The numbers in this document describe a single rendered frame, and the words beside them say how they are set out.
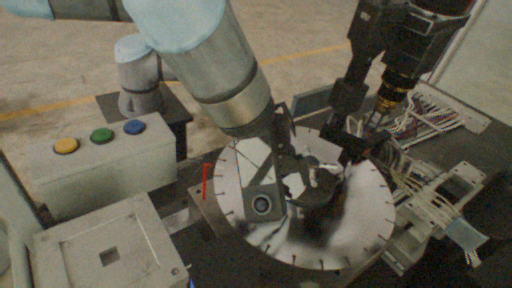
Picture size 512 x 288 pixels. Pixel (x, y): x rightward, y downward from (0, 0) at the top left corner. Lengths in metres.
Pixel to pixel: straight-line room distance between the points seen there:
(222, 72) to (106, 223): 0.37
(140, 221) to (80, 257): 0.10
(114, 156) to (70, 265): 0.23
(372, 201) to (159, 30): 0.46
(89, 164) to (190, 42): 0.46
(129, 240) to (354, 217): 0.37
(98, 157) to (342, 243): 0.49
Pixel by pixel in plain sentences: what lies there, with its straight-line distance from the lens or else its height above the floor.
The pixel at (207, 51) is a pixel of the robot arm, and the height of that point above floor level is 1.24.
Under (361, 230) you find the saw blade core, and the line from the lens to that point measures 0.53.
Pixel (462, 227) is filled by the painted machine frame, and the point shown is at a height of 1.04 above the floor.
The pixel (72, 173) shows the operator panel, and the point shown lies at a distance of 0.66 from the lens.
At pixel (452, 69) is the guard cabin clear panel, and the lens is 1.66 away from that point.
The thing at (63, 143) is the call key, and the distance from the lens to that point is 0.70.
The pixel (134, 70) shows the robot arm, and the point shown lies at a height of 0.91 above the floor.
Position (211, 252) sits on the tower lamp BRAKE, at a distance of 0.21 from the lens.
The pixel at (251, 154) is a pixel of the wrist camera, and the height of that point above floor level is 1.12.
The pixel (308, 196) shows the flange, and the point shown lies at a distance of 0.52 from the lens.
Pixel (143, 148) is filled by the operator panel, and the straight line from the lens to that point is 0.67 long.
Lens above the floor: 1.35
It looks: 41 degrees down
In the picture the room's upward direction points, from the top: 9 degrees clockwise
